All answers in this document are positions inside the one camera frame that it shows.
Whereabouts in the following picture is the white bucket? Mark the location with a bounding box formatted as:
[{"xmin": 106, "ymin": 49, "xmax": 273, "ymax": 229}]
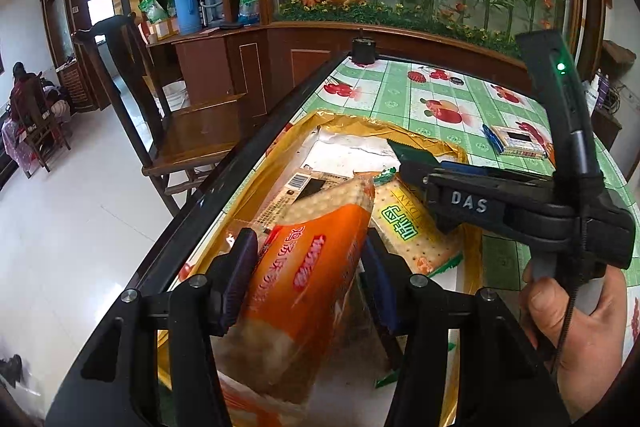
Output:
[{"xmin": 159, "ymin": 80, "xmax": 190, "ymax": 108}]

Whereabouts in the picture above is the gold tray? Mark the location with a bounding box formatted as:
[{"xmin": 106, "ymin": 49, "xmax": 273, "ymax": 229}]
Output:
[{"xmin": 156, "ymin": 108, "xmax": 484, "ymax": 427}]

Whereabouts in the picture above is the yellow carton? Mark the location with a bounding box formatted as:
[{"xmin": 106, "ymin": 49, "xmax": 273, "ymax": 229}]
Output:
[{"xmin": 149, "ymin": 19, "xmax": 180, "ymax": 40}]

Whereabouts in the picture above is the blue thermos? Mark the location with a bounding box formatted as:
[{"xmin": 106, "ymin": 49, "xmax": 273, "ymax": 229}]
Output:
[{"xmin": 174, "ymin": 0, "xmax": 199, "ymax": 36}]

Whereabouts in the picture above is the wooden sideboard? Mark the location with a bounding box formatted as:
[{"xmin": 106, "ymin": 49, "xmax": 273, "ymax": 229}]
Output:
[{"xmin": 144, "ymin": 23, "xmax": 273, "ymax": 120}]

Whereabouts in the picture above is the green floral tablecloth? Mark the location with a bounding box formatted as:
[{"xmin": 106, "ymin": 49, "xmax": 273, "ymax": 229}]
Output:
[{"xmin": 175, "ymin": 54, "xmax": 640, "ymax": 427}]

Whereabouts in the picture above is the blue pen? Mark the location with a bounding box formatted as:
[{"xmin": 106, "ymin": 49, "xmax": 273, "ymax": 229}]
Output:
[{"xmin": 481, "ymin": 124, "xmax": 504, "ymax": 154}]

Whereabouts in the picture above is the green plastic bag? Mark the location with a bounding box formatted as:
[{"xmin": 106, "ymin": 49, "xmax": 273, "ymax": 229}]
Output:
[{"xmin": 138, "ymin": 0, "xmax": 169, "ymax": 24}]

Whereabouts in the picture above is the small wooden chair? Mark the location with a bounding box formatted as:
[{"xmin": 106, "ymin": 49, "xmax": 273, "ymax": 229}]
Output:
[{"xmin": 10, "ymin": 78, "xmax": 72, "ymax": 178}]

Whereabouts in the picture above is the dark wooden chair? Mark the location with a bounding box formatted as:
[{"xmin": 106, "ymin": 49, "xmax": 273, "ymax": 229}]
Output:
[{"xmin": 71, "ymin": 13, "xmax": 252, "ymax": 216}]

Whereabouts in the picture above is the dark green snack packet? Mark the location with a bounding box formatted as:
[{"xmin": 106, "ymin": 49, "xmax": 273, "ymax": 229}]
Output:
[{"xmin": 385, "ymin": 137, "xmax": 442, "ymax": 168}]

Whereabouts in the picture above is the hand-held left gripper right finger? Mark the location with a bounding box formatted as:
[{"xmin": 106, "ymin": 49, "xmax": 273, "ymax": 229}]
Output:
[{"xmin": 360, "ymin": 237, "xmax": 572, "ymax": 427}]

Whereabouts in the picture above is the green-label water bottle pack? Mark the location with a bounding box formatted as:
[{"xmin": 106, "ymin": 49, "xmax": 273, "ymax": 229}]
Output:
[{"xmin": 237, "ymin": 0, "xmax": 261, "ymax": 26}]

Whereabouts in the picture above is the brown barcode packet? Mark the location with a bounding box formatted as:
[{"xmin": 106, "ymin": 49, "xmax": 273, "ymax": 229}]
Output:
[{"xmin": 250, "ymin": 164, "xmax": 358, "ymax": 233}]

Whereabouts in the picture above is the small colourful box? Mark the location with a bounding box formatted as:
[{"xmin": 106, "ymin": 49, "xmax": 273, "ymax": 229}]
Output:
[{"xmin": 487, "ymin": 124, "xmax": 549, "ymax": 160}]

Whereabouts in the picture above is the yellow-green square cracker packet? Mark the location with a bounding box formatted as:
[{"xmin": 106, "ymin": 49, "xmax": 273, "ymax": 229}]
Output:
[{"xmin": 371, "ymin": 171, "xmax": 464, "ymax": 279}]

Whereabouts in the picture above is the person's right hand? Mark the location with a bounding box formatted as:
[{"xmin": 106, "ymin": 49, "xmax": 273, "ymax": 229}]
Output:
[{"xmin": 521, "ymin": 257, "xmax": 629, "ymax": 404}]

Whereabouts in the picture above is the black round table object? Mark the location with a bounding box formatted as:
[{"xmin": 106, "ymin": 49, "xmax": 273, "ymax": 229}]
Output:
[{"xmin": 351, "ymin": 37, "xmax": 377, "ymax": 66}]

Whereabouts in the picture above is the black braided cable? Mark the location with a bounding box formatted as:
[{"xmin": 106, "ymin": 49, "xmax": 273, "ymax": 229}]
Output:
[{"xmin": 550, "ymin": 212, "xmax": 587, "ymax": 375}]

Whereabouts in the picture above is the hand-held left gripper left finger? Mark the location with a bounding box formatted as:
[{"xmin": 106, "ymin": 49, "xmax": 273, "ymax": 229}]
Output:
[{"xmin": 80, "ymin": 227, "xmax": 261, "ymax": 427}]

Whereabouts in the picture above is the orange cracker packet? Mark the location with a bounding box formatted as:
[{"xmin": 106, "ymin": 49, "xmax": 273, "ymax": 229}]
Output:
[
  {"xmin": 212, "ymin": 172, "xmax": 377, "ymax": 405},
  {"xmin": 216, "ymin": 371, "xmax": 302, "ymax": 427}
]

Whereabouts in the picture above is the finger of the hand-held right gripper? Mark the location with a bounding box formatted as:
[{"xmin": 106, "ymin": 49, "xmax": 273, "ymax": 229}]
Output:
[
  {"xmin": 398, "ymin": 159, "xmax": 453, "ymax": 188},
  {"xmin": 439, "ymin": 159, "xmax": 553, "ymax": 184}
]

